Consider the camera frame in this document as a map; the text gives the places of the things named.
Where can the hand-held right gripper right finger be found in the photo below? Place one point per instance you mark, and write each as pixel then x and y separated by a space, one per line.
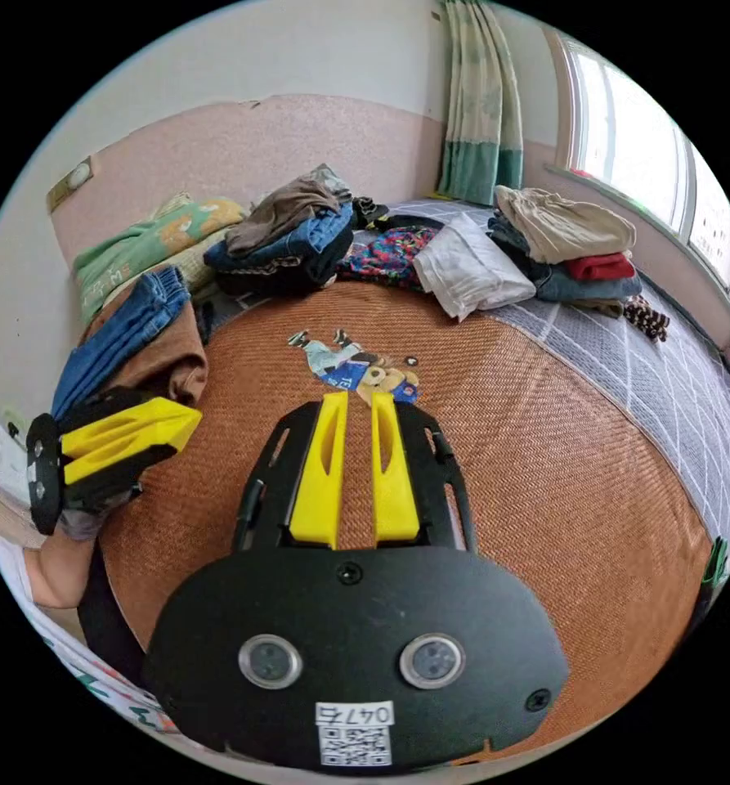
pixel 395 484

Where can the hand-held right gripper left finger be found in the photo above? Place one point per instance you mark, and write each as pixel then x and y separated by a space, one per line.
pixel 320 478

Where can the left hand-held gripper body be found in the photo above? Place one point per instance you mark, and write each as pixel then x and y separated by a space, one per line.
pixel 44 478

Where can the person's left forearm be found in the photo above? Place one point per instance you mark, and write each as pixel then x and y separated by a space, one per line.
pixel 58 573

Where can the colorful short sleeve shirt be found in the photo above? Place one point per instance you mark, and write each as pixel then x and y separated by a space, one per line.
pixel 389 254

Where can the person's left hand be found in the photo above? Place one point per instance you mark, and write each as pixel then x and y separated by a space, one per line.
pixel 85 521

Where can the pile of clothes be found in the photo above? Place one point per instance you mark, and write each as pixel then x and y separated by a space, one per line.
pixel 567 251
pixel 128 352
pixel 291 242

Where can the bed with woven mat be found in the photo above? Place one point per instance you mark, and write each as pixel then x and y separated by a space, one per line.
pixel 524 490

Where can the green printed pillow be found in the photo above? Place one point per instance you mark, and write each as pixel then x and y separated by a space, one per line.
pixel 150 245

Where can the person's body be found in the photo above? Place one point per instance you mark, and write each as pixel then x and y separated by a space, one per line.
pixel 64 665

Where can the white folded garment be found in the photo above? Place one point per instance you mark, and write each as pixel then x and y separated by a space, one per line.
pixel 472 273

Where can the brown spotted garment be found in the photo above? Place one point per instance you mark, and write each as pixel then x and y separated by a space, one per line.
pixel 646 319

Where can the green and cream curtain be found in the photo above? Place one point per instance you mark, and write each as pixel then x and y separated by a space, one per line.
pixel 481 110

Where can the window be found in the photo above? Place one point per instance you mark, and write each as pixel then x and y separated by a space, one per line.
pixel 646 159

